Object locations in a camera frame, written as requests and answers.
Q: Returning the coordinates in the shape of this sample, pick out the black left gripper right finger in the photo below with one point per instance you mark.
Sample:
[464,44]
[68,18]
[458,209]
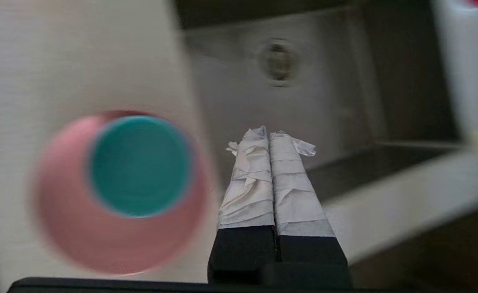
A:
[300,211]

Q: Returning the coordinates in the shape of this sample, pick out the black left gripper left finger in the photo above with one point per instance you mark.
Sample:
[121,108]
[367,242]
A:
[247,203]

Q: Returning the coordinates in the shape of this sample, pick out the stainless steel sink basin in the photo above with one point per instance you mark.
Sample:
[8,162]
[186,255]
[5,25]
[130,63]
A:
[324,101]

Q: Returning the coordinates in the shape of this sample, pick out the teal bowl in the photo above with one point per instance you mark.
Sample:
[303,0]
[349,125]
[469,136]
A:
[140,166]

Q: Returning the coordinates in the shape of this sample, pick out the round metal drain strainer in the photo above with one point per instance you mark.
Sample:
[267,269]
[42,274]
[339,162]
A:
[278,62]

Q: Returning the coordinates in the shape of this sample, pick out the pink plate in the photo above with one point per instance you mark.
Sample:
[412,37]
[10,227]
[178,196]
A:
[100,240]

